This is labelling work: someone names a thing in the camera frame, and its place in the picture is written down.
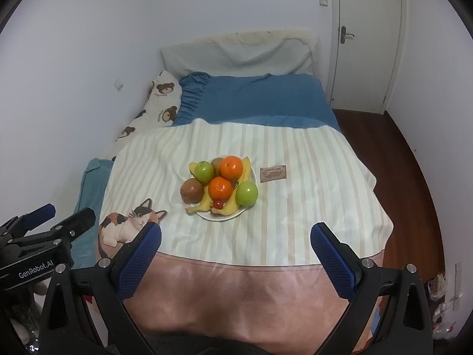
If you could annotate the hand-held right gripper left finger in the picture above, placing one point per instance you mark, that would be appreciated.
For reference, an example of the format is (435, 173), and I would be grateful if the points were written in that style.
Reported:
(142, 257)

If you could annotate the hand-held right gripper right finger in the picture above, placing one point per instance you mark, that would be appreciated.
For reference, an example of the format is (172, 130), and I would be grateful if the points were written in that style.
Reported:
(332, 262)

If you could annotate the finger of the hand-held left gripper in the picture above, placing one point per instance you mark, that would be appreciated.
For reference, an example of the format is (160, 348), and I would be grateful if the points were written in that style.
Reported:
(79, 222)
(38, 212)

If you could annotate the dark red apple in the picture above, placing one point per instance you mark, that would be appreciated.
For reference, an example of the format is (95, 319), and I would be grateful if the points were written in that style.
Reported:
(192, 190)

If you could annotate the white plate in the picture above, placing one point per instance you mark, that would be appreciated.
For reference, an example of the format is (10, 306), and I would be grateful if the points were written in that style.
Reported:
(221, 217)

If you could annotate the red cherry tomato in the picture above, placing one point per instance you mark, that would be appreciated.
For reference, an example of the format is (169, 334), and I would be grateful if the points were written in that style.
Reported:
(218, 204)

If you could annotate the orange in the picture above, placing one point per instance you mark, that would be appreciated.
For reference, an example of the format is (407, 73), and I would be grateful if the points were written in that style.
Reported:
(231, 167)
(220, 188)

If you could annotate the large green apple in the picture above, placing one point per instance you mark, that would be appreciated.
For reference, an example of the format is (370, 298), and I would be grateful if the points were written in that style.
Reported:
(247, 193)

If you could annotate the teal cloth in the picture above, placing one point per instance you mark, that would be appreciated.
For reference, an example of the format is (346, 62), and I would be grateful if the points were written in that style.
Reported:
(92, 185)

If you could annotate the striped cat print blanket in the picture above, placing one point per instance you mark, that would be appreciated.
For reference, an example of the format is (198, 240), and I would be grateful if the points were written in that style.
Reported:
(295, 210)

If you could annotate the clear plastic bag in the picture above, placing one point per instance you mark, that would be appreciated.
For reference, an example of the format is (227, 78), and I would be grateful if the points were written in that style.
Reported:
(438, 286)

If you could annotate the bear print pillow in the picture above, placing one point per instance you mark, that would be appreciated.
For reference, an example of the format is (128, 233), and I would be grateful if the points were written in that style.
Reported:
(159, 107)

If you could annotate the blue bed sheet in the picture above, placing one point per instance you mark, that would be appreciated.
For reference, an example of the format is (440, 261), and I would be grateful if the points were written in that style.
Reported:
(258, 96)

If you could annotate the white door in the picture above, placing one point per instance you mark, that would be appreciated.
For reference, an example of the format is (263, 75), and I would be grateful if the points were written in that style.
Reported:
(369, 44)

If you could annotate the white quilted pillow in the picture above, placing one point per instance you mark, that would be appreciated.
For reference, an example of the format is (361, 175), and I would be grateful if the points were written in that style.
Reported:
(240, 53)

